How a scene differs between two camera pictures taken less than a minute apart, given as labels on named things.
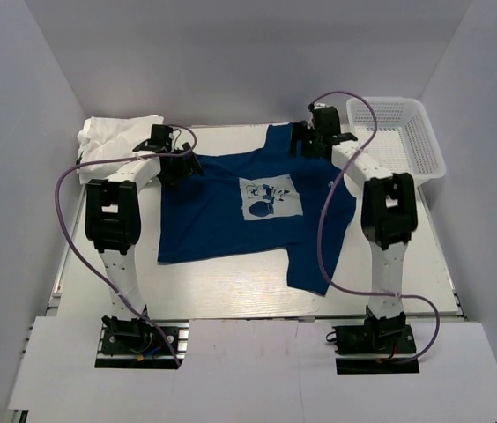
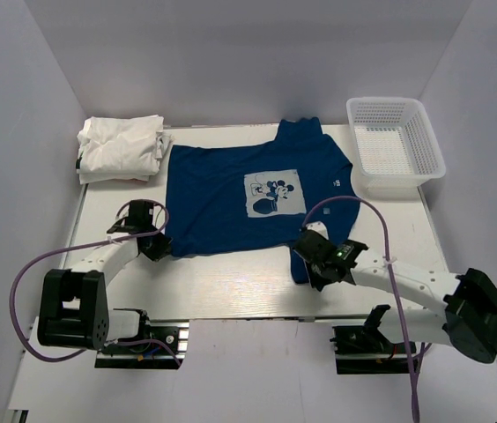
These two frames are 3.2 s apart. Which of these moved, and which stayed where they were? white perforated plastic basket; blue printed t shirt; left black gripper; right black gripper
Moved: left black gripper; right black gripper; blue printed t shirt
Stayed: white perforated plastic basket
